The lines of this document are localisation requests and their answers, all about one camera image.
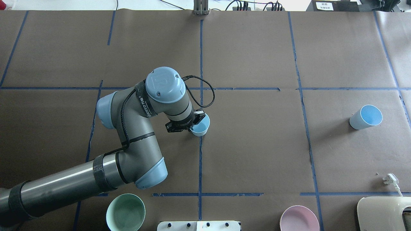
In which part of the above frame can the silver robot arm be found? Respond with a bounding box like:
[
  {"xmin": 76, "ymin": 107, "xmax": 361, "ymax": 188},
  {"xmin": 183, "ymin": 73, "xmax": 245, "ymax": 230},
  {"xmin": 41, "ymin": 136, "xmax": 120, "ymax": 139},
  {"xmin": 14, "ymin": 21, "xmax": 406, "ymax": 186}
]
[{"xmin": 1, "ymin": 67, "xmax": 206, "ymax": 231}]

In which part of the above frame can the pink bowl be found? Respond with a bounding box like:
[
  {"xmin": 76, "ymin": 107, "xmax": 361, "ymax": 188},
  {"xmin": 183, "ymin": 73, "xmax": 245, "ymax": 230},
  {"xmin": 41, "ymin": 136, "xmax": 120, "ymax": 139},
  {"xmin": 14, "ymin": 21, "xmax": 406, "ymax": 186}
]
[{"xmin": 279, "ymin": 206, "xmax": 320, "ymax": 231}]

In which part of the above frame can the black box with label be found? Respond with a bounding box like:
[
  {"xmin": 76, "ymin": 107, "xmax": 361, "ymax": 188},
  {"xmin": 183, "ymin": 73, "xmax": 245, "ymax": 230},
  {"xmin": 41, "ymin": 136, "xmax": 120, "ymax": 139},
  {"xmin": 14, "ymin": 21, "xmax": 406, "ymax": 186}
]
[{"xmin": 305, "ymin": 0, "xmax": 359, "ymax": 12}]

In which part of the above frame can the white toaster power cable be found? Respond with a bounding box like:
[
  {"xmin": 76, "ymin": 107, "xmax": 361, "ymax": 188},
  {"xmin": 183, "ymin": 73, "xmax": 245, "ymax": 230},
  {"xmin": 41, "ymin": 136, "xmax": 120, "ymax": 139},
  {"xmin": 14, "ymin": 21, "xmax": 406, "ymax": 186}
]
[{"xmin": 382, "ymin": 173, "xmax": 404, "ymax": 197}]

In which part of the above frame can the aluminium frame post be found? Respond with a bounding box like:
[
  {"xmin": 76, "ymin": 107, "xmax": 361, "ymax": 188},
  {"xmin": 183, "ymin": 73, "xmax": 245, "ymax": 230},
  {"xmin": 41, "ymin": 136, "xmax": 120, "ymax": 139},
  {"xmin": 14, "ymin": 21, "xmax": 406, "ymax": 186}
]
[{"xmin": 193, "ymin": 0, "xmax": 209, "ymax": 15}]

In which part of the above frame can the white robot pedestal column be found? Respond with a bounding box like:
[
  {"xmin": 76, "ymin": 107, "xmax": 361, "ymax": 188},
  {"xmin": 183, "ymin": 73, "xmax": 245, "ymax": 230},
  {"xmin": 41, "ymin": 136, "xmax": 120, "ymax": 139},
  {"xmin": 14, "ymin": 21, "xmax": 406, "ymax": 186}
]
[{"xmin": 157, "ymin": 220, "xmax": 242, "ymax": 231}]

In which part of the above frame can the cream white toaster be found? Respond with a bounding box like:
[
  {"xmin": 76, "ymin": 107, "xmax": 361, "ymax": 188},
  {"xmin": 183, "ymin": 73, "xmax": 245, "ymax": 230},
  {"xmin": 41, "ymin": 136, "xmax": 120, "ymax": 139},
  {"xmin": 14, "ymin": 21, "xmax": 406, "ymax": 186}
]
[{"xmin": 357, "ymin": 196, "xmax": 411, "ymax": 231}]

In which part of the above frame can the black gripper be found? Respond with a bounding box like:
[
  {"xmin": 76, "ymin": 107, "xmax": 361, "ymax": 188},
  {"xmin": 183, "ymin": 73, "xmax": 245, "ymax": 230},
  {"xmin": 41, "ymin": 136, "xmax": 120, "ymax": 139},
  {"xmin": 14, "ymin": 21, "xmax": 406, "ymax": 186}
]
[{"xmin": 165, "ymin": 109, "xmax": 206, "ymax": 133}]

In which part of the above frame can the light blue cup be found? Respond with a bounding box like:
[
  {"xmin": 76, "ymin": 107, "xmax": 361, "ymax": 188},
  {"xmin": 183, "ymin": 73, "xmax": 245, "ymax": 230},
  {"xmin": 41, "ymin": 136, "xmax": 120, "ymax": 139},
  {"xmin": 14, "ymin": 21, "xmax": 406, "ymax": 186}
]
[
  {"xmin": 349, "ymin": 104, "xmax": 383, "ymax": 130},
  {"xmin": 189, "ymin": 114, "xmax": 210, "ymax": 137}
]

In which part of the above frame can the mint green bowl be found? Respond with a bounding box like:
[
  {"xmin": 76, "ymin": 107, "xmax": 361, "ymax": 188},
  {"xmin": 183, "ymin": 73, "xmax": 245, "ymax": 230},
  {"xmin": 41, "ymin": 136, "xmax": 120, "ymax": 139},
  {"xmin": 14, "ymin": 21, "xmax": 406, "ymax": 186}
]
[{"xmin": 106, "ymin": 193, "xmax": 146, "ymax": 231}]

